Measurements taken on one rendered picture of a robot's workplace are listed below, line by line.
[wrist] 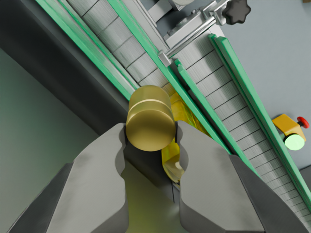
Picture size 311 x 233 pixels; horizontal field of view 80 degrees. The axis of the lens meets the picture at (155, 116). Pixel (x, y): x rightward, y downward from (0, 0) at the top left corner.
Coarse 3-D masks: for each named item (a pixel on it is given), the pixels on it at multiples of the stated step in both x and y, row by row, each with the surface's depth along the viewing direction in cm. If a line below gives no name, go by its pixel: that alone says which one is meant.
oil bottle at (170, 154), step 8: (176, 96) 38; (176, 104) 35; (184, 104) 35; (176, 112) 33; (184, 112) 31; (192, 112) 38; (176, 120) 31; (184, 120) 29; (192, 120) 32; (176, 144) 26; (168, 152) 26; (176, 152) 25; (168, 160) 24; (176, 160) 24; (168, 168) 24; (176, 168) 23; (168, 176) 24; (176, 176) 23; (176, 184) 24
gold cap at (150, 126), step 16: (144, 96) 13; (160, 96) 14; (128, 112) 13; (144, 112) 12; (160, 112) 12; (128, 128) 12; (144, 128) 12; (160, 128) 12; (144, 144) 13; (160, 144) 13
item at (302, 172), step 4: (308, 168) 67; (300, 172) 68; (304, 172) 67; (308, 172) 66; (304, 176) 66; (308, 176) 66; (304, 180) 66; (308, 180) 65; (308, 184) 64; (308, 188) 63
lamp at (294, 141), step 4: (288, 136) 52; (292, 136) 51; (296, 136) 51; (300, 136) 51; (284, 140) 53; (288, 140) 52; (292, 140) 51; (296, 140) 50; (300, 140) 50; (288, 144) 52; (292, 144) 51; (296, 144) 50; (300, 144) 50; (292, 148) 51; (296, 148) 51
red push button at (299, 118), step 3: (297, 117) 56; (300, 117) 54; (300, 120) 54; (303, 120) 53; (300, 123) 54; (303, 123) 54; (306, 123) 53; (300, 126) 54; (303, 126) 55; (306, 126) 53; (309, 126) 53
